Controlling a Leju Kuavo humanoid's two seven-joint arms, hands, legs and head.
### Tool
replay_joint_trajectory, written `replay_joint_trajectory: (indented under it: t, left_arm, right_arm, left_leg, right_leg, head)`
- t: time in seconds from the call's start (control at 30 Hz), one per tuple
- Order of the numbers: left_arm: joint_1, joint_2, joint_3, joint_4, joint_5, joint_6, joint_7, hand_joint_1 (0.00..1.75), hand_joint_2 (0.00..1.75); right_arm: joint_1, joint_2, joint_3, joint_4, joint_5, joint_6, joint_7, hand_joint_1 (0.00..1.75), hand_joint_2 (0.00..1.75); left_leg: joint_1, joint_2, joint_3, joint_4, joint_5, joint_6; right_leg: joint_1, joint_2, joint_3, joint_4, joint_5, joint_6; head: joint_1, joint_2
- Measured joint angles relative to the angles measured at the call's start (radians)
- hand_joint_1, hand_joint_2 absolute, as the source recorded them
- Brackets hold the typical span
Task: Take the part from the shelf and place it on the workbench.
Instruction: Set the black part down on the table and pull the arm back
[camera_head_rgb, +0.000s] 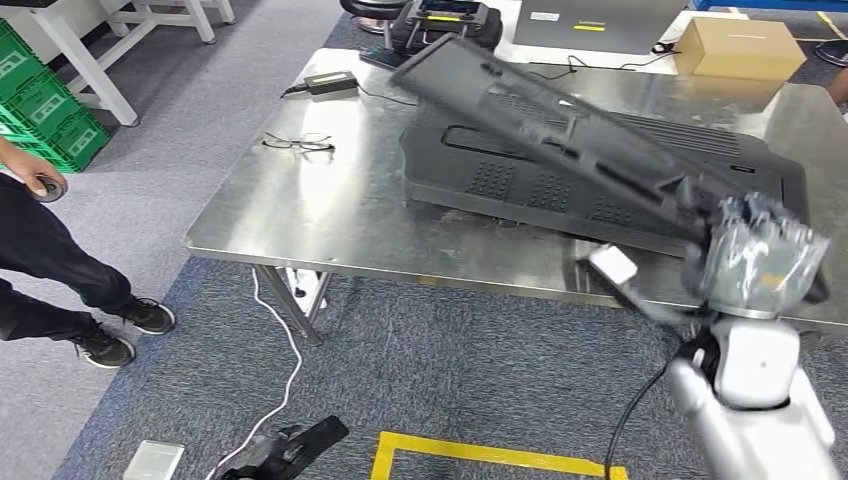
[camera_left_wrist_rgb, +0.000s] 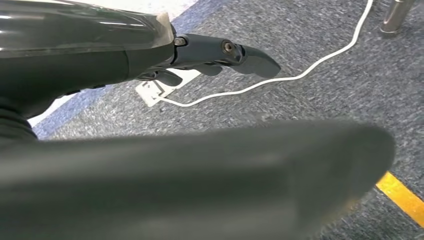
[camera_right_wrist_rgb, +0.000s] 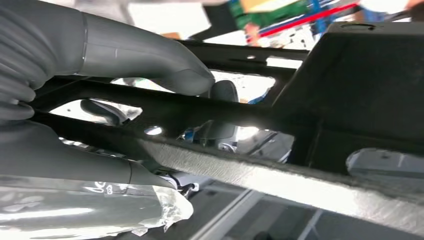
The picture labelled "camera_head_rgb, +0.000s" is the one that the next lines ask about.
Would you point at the blue plastic crate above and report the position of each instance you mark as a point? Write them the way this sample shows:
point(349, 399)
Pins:
point(768, 4)

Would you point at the black flat phone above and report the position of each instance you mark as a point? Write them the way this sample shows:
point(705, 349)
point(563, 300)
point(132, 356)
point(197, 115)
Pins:
point(378, 58)

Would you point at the black plastic frame part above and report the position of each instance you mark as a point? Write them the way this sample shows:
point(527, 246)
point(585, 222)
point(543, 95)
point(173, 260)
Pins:
point(563, 126)

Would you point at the black controller case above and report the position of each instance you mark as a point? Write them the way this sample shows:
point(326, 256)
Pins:
point(457, 23)

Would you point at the brown cardboard box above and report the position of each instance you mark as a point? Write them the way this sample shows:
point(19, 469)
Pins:
point(738, 50)

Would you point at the person's hand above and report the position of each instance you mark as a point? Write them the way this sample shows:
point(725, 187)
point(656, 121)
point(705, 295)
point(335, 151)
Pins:
point(30, 171)

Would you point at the white desk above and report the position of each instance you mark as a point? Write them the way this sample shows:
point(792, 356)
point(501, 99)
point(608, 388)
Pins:
point(636, 58)

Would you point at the grey closed laptop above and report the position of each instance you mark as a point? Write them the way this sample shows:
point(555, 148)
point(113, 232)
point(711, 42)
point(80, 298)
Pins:
point(596, 26)

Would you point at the thin-framed eyeglasses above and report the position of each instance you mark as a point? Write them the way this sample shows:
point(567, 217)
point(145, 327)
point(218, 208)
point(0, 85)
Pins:
point(298, 142)

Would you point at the black round stool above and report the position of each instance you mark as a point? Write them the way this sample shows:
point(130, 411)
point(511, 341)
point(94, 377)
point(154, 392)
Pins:
point(371, 10)

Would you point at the white power strip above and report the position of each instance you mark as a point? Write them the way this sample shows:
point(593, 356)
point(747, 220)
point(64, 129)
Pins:
point(306, 288)

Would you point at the dark tape roll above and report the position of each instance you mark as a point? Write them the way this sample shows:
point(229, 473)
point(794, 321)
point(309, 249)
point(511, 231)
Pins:
point(56, 192)

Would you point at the large black plastic cover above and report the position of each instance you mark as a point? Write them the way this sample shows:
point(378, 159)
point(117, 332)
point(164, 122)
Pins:
point(517, 192)

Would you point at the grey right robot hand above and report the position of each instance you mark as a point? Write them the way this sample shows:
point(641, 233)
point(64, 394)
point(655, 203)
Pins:
point(762, 265)

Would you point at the person's forearm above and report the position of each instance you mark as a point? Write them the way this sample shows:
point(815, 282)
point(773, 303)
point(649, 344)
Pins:
point(13, 152)

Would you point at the stainless steel workbench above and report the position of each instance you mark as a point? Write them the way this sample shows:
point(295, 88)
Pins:
point(318, 212)

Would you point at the green plastic crate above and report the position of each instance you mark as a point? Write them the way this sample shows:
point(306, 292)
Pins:
point(50, 106)
point(20, 63)
point(76, 142)

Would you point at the black power adapter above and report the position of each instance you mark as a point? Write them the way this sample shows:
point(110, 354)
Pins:
point(330, 81)

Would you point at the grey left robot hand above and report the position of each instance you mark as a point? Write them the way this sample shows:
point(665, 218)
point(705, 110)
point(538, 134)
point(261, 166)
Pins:
point(291, 447)

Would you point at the person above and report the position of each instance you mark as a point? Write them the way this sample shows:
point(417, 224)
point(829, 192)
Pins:
point(840, 86)
point(53, 265)

